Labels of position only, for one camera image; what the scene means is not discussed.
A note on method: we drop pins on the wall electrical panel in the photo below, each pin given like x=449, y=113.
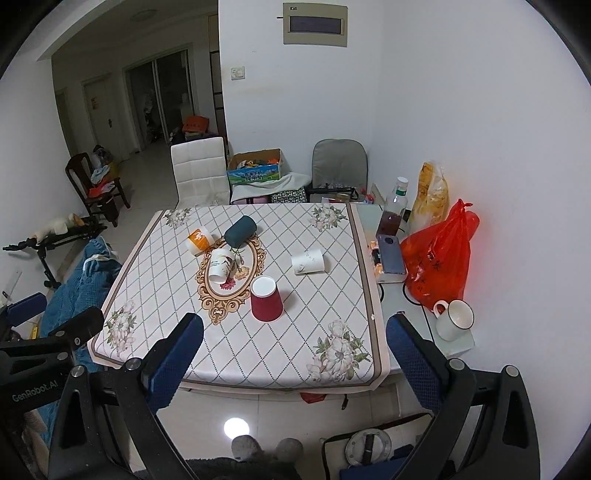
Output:
x=316, y=24

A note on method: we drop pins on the cardboard box with items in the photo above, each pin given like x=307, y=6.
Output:
x=255, y=167

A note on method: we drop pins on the dark teal cup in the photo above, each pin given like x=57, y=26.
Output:
x=238, y=233

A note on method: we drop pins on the white paper cup with birds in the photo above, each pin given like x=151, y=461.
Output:
x=308, y=262

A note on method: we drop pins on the yellow snack bag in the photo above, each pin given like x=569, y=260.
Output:
x=432, y=201

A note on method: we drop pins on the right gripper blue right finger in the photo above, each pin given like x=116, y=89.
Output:
x=419, y=360

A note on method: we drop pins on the grey slipper right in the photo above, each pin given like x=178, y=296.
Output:
x=288, y=451

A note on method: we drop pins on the grey slipper left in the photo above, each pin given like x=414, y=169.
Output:
x=245, y=448

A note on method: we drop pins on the red paper cup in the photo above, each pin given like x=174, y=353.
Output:
x=267, y=305

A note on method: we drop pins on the white enamel mug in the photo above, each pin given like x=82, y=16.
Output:
x=453, y=319

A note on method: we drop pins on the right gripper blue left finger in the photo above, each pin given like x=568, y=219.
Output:
x=164, y=366

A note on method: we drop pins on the red plastic bag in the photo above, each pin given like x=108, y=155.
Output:
x=438, y=257

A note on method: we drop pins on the orange and white cup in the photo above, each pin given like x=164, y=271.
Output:
x=199, y=241

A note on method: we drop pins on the grey cushioned chair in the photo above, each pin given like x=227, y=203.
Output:
x=339, y=171

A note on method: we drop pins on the plastic bottle with brown liquid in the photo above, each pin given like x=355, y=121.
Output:
x=394, y=208

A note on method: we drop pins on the dark wooden chair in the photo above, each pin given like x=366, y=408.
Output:
x=97, y=188

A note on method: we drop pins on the white wall switch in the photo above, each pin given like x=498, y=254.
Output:
x=237, y=73

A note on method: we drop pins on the black tripod stand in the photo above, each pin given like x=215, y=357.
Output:
x=53, y=241

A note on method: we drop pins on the white diamond pattern tablecloth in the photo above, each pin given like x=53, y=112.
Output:
x=330, y=337

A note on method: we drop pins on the white printed paper cup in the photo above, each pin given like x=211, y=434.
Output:
x=220, y=265

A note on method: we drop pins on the floral tissue pack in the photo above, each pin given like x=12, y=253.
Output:
x=378, y=270

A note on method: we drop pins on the white leather chair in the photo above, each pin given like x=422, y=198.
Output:
x=200, y=173

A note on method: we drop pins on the grey slipper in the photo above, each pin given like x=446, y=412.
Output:
x=288, y=451
x=245, y=448

